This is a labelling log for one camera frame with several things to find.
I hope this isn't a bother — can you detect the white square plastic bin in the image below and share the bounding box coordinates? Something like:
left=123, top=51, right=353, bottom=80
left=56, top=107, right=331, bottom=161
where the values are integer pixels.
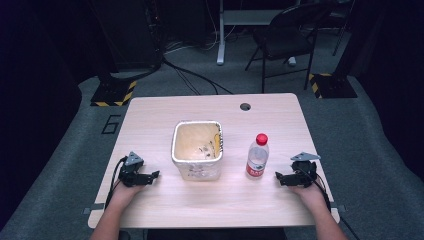
left=170, top=120, right=224, bottom=182

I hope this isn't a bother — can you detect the black striped stand base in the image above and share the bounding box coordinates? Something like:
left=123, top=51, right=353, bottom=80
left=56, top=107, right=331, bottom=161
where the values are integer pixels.
left=307, top=72, right=358, bottom=100
left=90, top=73, right=138, bottom=108

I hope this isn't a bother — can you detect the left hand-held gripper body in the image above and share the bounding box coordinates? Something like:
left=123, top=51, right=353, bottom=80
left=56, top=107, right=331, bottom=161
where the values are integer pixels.
left=118, top=151, right=150, bottom=188

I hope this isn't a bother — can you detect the white-legged desk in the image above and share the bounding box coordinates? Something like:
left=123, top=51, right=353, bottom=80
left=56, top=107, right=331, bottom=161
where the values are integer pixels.
left=215, top=0, right=302, bottom=66

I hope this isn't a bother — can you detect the person's left hand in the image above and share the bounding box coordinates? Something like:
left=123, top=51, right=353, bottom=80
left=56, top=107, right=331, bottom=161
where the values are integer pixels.
left=109, top=181, right=146, bottom=210

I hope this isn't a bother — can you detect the person's right hand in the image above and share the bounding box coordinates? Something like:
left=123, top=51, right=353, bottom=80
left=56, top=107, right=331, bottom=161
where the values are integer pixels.
left=287, top=183, right=328, bottom=212

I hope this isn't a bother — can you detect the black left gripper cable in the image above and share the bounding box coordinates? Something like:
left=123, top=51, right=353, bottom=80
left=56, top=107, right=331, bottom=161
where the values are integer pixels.
left=104, top=155, right=130, bottom=210

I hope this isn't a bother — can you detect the black folding chair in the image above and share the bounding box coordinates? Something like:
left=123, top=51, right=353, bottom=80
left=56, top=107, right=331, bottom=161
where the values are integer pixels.
left=244, top=1, right=338, bottom=94

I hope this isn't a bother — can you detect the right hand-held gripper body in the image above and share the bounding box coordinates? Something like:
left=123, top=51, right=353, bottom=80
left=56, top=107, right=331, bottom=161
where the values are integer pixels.
left=283, top=151, right=322, bottom=188

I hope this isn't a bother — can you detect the clear red-capped plastic bottle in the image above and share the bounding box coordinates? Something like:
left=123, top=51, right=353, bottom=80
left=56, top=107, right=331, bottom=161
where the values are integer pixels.
left=245, top=132, right=270, bottom=179

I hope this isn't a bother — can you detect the black floor cable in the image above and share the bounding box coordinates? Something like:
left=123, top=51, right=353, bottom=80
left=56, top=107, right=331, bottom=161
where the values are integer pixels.
left=161, top=56, right=234, bottom=96

